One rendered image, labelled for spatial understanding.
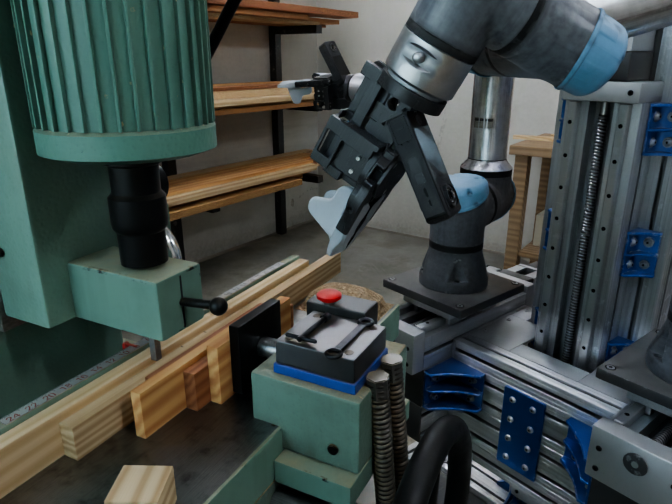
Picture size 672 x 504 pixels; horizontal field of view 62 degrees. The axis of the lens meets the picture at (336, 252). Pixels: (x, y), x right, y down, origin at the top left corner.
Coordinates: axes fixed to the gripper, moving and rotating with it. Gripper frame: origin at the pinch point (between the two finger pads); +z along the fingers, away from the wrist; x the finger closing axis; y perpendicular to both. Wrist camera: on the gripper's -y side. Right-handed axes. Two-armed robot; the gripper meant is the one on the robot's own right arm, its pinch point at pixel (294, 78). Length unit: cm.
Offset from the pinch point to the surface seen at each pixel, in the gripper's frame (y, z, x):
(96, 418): 17, -54, -100
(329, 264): 24, -46, -49
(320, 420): 20, -72, -86
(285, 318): 19, -57, -73
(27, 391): 22, -35, -99
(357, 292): 23, -58, -57
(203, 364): 17, -57, -88
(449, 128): 73, 65, 234
